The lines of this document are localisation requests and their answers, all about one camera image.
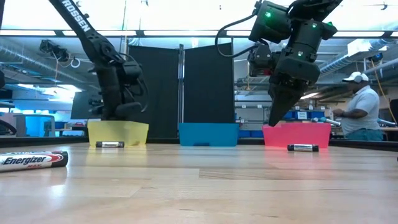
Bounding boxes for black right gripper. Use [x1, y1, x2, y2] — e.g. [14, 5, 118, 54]
[267, 45, 322, 127]

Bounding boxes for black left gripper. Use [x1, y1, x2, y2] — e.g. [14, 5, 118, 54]
[98, 63, 143, 121]

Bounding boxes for silver black Energizer battery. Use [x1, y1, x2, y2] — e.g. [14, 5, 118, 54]
[95, 141, 125, 149]

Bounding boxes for silver Energizer Max battery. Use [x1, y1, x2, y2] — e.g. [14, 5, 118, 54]
[0, 151, 69, 174]

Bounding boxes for yellow translucent plastic bin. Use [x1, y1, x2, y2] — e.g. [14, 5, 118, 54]
[87, 120, 150, 147]

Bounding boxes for red translucent plastic bin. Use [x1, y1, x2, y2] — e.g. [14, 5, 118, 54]
[262, 122, 332, 149]

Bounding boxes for black monitor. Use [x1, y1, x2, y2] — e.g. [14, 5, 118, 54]
[70, 90, 105, 121]

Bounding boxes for black folding partition screen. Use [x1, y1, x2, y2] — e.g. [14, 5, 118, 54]
[126, 42, 236, 140]

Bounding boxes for blue plastic bin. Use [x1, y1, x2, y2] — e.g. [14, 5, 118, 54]
[178, 122, 240, 147]

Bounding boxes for person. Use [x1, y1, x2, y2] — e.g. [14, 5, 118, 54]
[331, 71, 385, 141]

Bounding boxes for black ceiling-hung device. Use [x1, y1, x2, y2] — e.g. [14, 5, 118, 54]
[39, 39, 71, 63]

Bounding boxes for black curved chair part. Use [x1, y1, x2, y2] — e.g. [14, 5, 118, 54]
[0, 119, 17, 136]

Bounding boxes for black camera on stand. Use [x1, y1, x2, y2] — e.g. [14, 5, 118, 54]
[88, 98, 103, 116]

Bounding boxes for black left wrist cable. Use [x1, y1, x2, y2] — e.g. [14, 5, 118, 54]
[119, 52, 150, 113]

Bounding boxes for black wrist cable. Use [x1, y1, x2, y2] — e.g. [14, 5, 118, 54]
[214, 13, 259, 58]
[119, 52, 150, 113]

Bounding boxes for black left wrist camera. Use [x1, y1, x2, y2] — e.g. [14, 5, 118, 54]
[122, 60, 143, 85]

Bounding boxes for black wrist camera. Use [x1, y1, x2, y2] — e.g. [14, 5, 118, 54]
[122, 60, 143, 85]
[248, 43, 274, 78]

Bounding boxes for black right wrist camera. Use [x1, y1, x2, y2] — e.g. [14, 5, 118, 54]
[248, 43, 274, 78]

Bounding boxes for silver ventilation duct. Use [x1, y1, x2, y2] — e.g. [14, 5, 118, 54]
[0, 43, 91, 85]
[318, 37, 398, 77]

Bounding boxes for black aluminium table frame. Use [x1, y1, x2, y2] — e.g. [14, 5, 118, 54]
[0, 136, 398, 152]

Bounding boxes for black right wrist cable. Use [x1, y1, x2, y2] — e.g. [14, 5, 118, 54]
[214, 13, 259, 58]

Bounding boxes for yellow hanging cable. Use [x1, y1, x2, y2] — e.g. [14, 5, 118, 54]
[370, 58, 398, 124]

